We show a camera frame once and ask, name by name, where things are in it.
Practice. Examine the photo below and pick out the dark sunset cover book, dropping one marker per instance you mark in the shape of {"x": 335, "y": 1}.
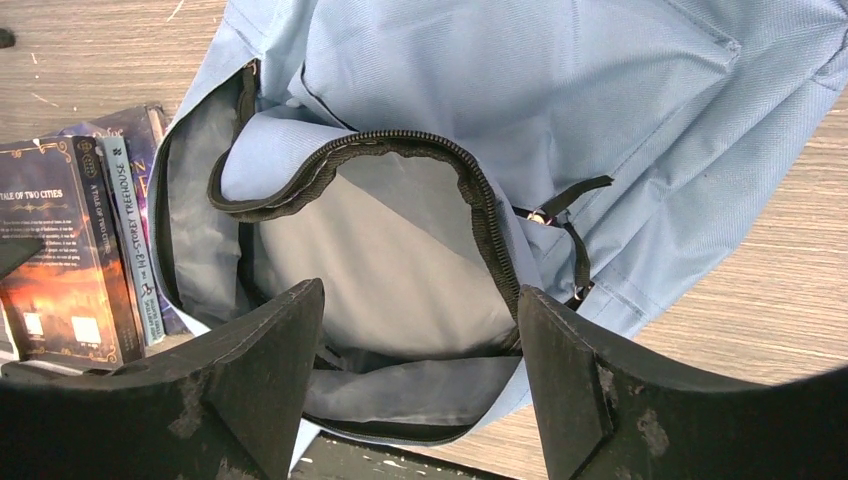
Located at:
{"x": 70, "y": 303}

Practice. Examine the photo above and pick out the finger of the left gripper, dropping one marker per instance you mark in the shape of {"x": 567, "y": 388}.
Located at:
{"x": 17, "y": 251}

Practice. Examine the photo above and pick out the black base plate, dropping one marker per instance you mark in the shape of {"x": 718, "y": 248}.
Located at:
{"x": 333, "y": 458}

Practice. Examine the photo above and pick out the light blue backpack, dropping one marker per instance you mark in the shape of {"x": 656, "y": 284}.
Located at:
{"x": 427, "y": 159}

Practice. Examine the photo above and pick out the light blue Treehouse book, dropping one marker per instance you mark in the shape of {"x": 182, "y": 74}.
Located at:
{"x": 133, "y": 237}

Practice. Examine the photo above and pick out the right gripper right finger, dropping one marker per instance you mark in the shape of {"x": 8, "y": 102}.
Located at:
{"x": 609, "y": 408}

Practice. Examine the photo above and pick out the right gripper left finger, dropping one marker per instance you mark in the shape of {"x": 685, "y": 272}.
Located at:
{"x": 224, "y": 405}

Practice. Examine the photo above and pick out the purple cover book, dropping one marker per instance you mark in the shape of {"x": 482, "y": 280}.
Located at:
{"x": 142, "y": 128}

